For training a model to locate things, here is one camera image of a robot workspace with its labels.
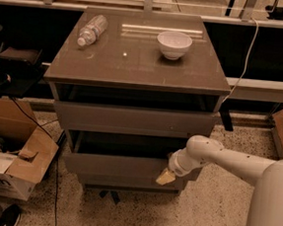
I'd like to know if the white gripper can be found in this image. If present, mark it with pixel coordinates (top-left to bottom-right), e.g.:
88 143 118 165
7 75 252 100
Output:
156 148 200 186

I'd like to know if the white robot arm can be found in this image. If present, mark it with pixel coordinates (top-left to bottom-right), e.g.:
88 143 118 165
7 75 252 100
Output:
156 135 283 226

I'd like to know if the grey drawer cabinet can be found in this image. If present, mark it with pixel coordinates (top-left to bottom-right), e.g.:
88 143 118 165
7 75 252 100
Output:
35 2 238 202

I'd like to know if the white ceramic bowl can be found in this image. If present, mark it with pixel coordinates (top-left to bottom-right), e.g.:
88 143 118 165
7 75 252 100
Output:
157 31 192 60

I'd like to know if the dark tray on shelf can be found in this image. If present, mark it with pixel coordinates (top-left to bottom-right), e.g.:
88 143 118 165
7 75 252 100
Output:
0 46 42 72

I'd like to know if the white hanging cable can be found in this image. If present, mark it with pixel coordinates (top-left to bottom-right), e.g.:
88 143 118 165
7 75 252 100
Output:
221 16 260 107

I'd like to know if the open cardboard box left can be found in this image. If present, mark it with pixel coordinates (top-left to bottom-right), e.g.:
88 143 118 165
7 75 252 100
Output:
0 99 58 201

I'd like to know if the grey top drawer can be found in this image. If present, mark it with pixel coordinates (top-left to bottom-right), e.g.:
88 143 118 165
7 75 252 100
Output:
54 101 216 138

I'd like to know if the clear plastic water bottle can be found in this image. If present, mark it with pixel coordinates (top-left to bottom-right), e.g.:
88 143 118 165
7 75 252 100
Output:
77 15 107 46

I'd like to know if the black floor cable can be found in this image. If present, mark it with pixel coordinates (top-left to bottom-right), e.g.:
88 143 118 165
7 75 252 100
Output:
0 96 69 226

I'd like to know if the black shoe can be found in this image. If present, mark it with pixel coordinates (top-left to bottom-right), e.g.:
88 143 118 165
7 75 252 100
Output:
0 204 21 226

